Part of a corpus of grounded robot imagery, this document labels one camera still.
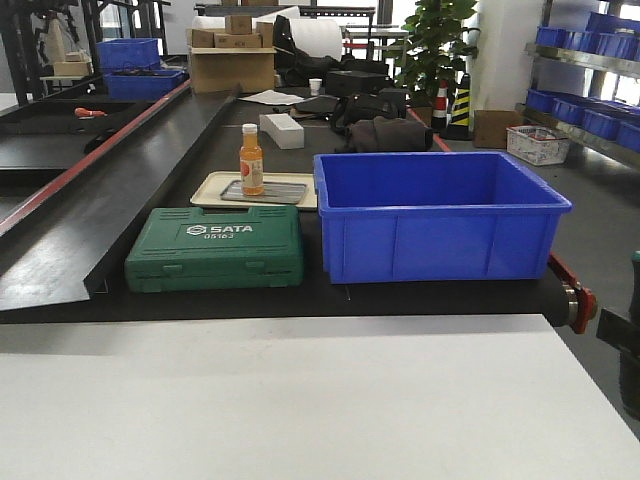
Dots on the white plastic basket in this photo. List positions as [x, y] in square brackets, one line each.
[537, 145]

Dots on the blue bin far left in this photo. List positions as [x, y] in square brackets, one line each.
[132, 69]

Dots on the orange juice bottle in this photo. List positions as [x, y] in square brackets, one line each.
[251, 161]

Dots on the beige plastic tray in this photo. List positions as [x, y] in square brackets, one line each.
[208, 194]

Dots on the dark grey cloth bag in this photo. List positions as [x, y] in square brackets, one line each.
[387, 135]

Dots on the large cardboard box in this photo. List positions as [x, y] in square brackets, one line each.
[219, 69]

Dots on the red conveyor end bracket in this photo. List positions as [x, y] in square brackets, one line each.
[582, 302]

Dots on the green potted plant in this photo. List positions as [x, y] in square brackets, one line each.
[436, 48]

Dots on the red white traffic cone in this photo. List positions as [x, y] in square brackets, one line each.
[439, 113]

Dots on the white paper cup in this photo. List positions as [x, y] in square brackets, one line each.
[314, 86]

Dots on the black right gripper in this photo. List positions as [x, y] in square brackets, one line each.
[623, 335]

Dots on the yellow black traffic cone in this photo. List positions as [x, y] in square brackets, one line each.
[458, 126]

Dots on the white foam block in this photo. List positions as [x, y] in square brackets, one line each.
[287, 133]

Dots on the small grey metal tray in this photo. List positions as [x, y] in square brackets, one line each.
[274, 192]

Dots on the screwdriver green black handle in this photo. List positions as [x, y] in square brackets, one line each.
[634, 308]

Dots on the green SATA tool case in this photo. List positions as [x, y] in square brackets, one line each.
[184, 249]

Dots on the large blue plastic bin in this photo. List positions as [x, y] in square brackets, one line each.
[433, 216]

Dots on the cardboard box on floor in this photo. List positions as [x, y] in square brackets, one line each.
[490, 127]

